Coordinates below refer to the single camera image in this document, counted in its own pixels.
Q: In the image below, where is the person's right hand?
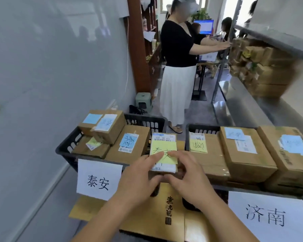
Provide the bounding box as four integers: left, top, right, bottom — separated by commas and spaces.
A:
164, 149, 219, 208

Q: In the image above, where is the person's left hand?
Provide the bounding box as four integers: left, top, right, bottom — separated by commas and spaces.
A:
115, 152, 167, 205

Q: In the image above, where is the yellow sticky note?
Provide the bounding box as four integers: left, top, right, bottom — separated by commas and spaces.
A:
150, 140, 179, 165

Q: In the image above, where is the small labelled cardboard box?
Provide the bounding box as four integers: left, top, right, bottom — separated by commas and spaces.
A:
149, 133, 179, 183

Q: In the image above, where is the person's left forearm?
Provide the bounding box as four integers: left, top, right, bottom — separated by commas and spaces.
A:
71, 193, 148, 242

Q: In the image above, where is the person's right forearm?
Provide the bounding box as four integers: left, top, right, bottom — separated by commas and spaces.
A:
192, 191, 261, 242

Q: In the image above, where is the cardboard carton with black print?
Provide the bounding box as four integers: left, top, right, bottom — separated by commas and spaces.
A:
119, 182, 186, 242

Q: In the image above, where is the cardboard box, yellow-green note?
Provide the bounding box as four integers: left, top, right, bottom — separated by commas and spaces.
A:
188, 132, 231, 183

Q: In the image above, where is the large cardboard box, blue note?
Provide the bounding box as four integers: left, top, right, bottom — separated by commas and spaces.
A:
105, 125, 151, 165

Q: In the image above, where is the black plastic crate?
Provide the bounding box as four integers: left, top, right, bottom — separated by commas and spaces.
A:
182, 123, 303, 212
56, 113, 169, 175

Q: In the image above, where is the small cardboard box, blue note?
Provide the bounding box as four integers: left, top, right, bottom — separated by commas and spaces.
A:
78, 110, 127, 145

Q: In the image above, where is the plain cardboard carton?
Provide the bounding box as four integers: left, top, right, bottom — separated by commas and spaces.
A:
68, 195, 107, 222

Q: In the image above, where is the green plastic stool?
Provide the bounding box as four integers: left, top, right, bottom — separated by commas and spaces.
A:
135, 92, 152, 110

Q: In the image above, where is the flat cardboard box, green note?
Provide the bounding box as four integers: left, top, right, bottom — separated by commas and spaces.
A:
71, 135, 111, 159

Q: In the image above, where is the large white paper sign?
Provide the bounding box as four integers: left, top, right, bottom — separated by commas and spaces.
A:
228, 191, 303, 242

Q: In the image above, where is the wooden desk with black stand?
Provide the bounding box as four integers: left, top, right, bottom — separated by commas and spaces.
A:
191, 51, 224, 102

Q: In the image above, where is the wide cardboard box, blue note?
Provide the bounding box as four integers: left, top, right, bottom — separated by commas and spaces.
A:
257, 125, 303, 195

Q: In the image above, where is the brown wooden shelf cabinet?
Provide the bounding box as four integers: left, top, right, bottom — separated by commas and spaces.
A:
127, 0, 165, 100

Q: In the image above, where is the stack of cardboard boxes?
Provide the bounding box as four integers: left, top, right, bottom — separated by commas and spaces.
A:
228, 37, 298, 99

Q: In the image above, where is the computer monitor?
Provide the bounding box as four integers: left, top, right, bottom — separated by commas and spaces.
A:
193, 20, 214, 35

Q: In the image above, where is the green potted plant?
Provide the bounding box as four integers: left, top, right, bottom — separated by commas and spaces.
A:
191, 8, 210, 22

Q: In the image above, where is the grey metal shelf rack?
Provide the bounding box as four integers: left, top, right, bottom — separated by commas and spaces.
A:
212, 0, 303, 135

